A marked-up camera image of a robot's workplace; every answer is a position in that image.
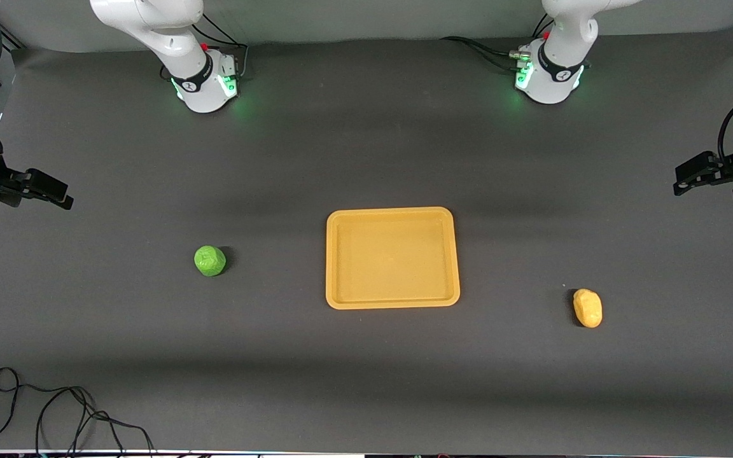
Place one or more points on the yellow potato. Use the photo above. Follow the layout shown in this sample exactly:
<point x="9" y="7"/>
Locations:
<point x="588" y="308"/>

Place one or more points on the green apple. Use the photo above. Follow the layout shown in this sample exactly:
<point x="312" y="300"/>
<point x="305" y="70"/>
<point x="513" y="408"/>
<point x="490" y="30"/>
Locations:
<point x="210" y="261"/>

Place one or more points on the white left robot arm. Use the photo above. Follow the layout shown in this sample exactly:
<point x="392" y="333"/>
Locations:
<point x="564" y="38"/>

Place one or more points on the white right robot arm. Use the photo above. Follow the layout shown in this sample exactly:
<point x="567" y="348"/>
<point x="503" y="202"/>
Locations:
<point x="175" y="38"/>

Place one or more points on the orange plastic tray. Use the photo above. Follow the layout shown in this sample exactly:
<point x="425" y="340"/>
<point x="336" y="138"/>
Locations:
<point x="392" y="257"/>

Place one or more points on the dark grey table mat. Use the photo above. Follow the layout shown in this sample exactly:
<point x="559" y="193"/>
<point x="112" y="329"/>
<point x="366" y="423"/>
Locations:
<point x="366" y="381"/>

